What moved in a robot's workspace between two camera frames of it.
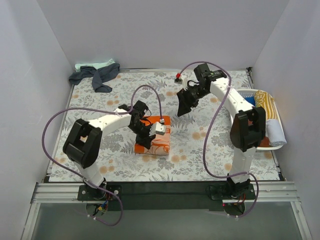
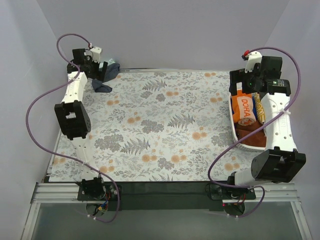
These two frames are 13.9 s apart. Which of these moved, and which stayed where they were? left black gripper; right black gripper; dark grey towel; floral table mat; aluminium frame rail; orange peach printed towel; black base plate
Moved: orange peach printed towel; right black gripper; left black gripper
Stayed: floral table mat; black base plate; dark grey towel; aluminium frame rail
